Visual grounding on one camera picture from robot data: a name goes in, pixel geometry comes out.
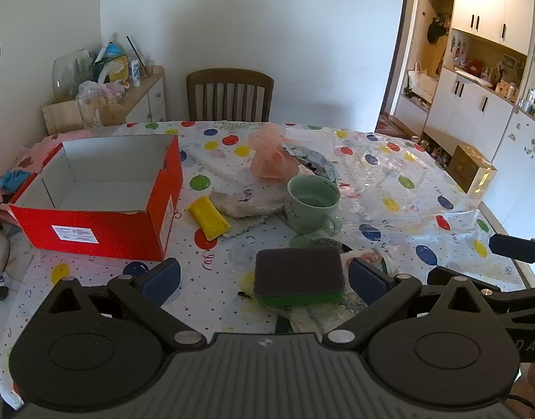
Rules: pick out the pink gift bag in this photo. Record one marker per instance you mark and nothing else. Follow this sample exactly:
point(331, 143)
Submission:
point(31, 152)

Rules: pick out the glass vase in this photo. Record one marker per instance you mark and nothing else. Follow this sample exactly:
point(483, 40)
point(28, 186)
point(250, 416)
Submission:
point(71, 74)

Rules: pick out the wooden chair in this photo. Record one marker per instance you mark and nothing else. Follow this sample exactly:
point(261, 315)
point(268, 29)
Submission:
point(230, 78)

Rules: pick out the filled clear plastic bag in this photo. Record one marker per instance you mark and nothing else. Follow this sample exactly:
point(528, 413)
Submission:
point(97, 96)

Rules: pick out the yellow sponge block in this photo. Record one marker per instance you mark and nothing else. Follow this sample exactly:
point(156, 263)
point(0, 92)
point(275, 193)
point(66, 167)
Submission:
point(208, 218)

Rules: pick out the white cabinet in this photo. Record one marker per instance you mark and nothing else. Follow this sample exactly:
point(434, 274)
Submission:
point(468, 113)
point(485, 0)

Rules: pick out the pale green mug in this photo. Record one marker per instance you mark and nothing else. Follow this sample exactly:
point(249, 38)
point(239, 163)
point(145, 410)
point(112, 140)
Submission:
point(306, 220)

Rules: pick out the grey and green sponge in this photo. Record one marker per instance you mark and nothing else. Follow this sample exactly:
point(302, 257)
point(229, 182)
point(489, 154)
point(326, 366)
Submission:
point(298, 270)

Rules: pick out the white cloth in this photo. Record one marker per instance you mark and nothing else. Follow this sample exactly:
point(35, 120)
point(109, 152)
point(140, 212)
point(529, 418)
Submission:
point(245, 203)

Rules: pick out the red cardboard box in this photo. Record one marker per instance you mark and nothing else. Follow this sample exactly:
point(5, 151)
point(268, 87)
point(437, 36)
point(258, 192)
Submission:
point(97, 227)

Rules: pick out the crumpled clear plastic wrap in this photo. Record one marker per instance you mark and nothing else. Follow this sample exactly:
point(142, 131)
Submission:
point(320, 318)

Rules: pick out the white paper bag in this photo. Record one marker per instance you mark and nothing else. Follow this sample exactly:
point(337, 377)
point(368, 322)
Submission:
point(422, 80)

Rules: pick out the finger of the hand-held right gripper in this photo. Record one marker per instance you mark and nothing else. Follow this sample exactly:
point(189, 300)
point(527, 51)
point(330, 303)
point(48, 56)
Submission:
point(518, 248)
point(437, 276)

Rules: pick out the black hanging bag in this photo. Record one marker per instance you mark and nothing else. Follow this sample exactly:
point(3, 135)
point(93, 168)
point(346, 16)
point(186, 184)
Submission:
point(437, 28)

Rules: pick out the white blue tube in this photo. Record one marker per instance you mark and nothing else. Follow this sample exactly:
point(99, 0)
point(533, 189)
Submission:
point(135, 74)

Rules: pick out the yellow plastic bag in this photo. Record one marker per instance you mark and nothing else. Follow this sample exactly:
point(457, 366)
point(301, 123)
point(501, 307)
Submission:
point(117, 72)

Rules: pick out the thin black stick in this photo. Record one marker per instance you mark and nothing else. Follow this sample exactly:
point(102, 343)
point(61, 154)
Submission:
point(136, 52)

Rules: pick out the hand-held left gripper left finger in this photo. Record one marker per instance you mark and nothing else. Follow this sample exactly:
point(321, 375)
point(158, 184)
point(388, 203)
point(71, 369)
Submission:
point(162, 277)

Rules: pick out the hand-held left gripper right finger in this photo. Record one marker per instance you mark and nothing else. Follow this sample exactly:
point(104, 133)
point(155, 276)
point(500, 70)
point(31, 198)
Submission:
point(368, 279)

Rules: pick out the balloon print tablecloth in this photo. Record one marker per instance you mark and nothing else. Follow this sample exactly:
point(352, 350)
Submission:
point(424, 227)

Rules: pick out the wooden side cabinet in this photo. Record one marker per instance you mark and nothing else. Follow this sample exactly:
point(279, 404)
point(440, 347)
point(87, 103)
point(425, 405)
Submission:
point(149, 96)

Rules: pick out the white upper cabinet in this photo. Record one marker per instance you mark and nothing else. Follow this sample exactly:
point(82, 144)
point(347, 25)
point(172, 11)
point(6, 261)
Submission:
point(485, 0)

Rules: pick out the blue cloth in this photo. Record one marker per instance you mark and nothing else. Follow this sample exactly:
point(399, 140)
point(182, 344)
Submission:
point(14, 180)

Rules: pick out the small dark tube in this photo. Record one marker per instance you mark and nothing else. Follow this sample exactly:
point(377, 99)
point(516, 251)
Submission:
point(2, 286)

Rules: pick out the white lower cabinet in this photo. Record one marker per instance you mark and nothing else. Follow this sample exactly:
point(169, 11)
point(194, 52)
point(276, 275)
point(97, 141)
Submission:
point(468, 113)

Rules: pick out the gold box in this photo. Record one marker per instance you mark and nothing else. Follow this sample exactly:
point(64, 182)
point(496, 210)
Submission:
point(466, 166)

